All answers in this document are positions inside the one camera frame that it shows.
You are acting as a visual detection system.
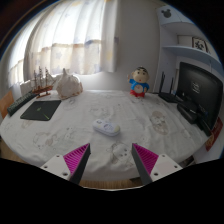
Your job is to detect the white sheer curtain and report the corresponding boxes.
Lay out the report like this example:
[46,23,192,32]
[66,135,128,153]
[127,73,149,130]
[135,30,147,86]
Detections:
[6,0,119,88]

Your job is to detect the red flat packet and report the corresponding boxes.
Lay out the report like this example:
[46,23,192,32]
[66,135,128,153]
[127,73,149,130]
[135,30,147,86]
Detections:
[204,116,224,153]

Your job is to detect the white printed tablecloth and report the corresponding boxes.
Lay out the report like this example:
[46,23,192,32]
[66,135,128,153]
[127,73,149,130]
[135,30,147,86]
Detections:
[0,89,209,183]

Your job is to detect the white cartoon-print computer mouse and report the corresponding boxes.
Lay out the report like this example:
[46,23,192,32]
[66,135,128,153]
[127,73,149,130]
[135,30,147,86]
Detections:
[92,118,121,137]

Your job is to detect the orange wooden chair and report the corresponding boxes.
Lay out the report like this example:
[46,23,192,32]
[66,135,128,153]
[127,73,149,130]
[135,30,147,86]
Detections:
[0,90,15,119]

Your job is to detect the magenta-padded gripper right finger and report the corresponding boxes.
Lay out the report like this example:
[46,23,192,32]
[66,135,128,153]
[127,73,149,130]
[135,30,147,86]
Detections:
[131,143,184,186]

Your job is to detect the black box under monitor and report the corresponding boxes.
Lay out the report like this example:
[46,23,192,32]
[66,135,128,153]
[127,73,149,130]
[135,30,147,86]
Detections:
[176,102,201,125]

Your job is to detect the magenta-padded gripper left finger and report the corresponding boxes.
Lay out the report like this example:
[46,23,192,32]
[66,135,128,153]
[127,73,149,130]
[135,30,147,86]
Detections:
[40,143,92,186]

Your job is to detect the black keyboard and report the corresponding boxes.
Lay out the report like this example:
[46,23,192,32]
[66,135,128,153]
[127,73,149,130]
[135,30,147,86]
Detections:
[6,92,37,117]

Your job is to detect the wooden model sailing ship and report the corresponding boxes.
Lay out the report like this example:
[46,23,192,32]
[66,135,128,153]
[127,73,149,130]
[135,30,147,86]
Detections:
[32,65,56,99]

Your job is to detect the black mouse pad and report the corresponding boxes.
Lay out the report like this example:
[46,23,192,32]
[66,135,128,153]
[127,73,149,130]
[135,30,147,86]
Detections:
[19,99,62,121]

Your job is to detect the cartoon boy figurine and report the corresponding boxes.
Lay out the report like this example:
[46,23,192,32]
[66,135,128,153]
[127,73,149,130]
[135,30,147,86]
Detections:
[126,65,150,99]

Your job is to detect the black monitor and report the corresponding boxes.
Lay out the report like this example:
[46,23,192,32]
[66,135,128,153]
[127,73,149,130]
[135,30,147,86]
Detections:
[175,61,224,131]

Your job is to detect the white wall shelf unit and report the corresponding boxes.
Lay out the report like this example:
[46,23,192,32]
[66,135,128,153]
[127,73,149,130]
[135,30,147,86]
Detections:
[153,4,224,94]

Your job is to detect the black router with antennas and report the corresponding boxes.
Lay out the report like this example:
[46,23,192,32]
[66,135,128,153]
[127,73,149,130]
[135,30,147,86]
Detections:
[157,71,183,104]

